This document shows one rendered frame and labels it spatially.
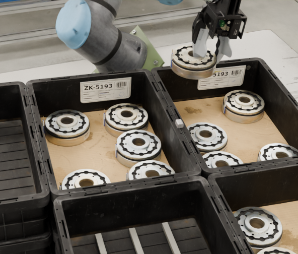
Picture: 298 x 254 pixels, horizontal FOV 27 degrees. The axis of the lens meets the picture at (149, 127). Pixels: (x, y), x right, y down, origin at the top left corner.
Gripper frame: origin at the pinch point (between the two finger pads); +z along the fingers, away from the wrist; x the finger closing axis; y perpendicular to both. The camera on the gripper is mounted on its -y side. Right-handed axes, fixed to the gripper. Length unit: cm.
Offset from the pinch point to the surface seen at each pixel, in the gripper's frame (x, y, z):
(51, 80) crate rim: -34.0, -7.9, 10.8
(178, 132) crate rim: -11.1, 17.1, 8.2
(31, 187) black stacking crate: -41.4, 16.4, 21.6
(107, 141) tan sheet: -22.3, 4.8, 19.5
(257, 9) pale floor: 134, -204, 88
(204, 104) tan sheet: 5.0, -4.6, 16.7
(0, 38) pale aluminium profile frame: -26, -172, 90
